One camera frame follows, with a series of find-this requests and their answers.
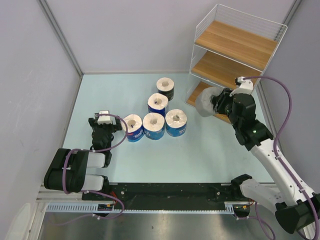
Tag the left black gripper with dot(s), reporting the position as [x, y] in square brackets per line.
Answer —
[93, 123]

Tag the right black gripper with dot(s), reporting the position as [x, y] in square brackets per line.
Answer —
[220, 100]

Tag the grey paper roll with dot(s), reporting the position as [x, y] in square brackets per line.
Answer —
[203, 102]

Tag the blue monster paper roll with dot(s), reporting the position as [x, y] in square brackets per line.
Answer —
[176, 122]

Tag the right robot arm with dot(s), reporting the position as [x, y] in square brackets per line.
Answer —
[295, 204]

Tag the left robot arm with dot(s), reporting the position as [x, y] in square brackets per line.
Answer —
[68, 169]

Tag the black wrapped paper roll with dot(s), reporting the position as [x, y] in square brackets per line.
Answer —
[166, 87]

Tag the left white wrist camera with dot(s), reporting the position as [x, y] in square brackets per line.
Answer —
[104, 118]

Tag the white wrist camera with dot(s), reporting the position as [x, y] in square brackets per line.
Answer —
[104, 118]
[243, 86]

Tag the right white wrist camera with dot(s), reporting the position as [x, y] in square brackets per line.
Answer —
[243, 86]

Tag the white wire wooden shelf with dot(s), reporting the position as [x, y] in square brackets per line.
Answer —
[229, 43]

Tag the white slotted cable duct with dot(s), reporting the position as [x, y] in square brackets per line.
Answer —
[99, 208]

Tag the aluminium rail frame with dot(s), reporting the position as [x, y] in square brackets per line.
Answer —
[60, 195]

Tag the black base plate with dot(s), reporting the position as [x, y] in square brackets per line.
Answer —
[180, 197]

